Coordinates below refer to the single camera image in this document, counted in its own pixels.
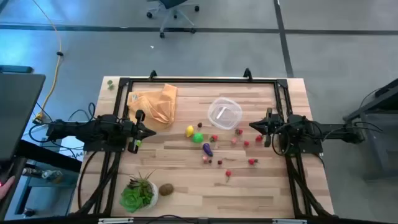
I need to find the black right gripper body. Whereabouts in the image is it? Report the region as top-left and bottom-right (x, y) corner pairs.
(264, 107), (286, 147)

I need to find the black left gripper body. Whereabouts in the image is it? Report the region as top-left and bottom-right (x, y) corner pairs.
(123, 109), (146, 154)

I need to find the brown toy kiwi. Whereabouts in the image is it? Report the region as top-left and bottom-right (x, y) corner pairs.
(159, 183), (175, 197)

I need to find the purple toy eggplant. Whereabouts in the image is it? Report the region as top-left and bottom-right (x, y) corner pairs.
(202, 142), (214, 157)

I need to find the clear plastic tupperware container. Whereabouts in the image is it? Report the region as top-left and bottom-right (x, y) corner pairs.
(207, 96), (243, 131)

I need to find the orange cloth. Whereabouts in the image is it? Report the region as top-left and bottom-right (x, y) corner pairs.
(126, 83), (178, 131)

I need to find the potted green succulent plant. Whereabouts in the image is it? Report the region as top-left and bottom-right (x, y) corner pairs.
(119, 170), (159, 214)

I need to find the white printed sheet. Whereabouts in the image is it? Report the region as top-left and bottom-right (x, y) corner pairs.
(59, 136), (88, 162)

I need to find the black metal stand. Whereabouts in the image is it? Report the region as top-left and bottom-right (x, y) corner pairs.
(343, 77), (398, 181)

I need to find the black desk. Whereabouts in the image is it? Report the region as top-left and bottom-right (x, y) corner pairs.
(0, 73), (47, 162)

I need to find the person's hand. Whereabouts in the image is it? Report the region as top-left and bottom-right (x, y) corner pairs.
(0, 175), (16, 200)

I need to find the dark flat panel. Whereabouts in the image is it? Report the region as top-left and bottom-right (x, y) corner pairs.
(0, 64), (34, 74)

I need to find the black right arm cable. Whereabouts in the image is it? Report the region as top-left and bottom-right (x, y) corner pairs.
(271, 124), (292, 156)

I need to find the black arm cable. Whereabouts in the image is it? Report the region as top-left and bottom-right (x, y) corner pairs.
(28, 101), (98, 144)
(271, 124), (292, 156)

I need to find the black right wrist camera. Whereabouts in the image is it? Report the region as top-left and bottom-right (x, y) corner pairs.
(272, 119), (284, 135)

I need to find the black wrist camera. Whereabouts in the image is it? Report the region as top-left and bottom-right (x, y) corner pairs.
(123, 120), (136, 138)
(272, 119), (284, 135)

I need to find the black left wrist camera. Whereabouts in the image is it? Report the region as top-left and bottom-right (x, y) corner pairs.
(123, 120), (136, 138)

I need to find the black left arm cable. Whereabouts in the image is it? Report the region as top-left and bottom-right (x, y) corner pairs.
(28, 101), (98, 144)

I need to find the silver metal bracket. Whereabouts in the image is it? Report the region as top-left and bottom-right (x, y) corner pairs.
(272, 218), (307, 224)
(98, 217), (134, 224)

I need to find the yellow floor cable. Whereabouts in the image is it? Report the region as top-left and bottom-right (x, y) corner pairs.
(30, 0), (63, 121)

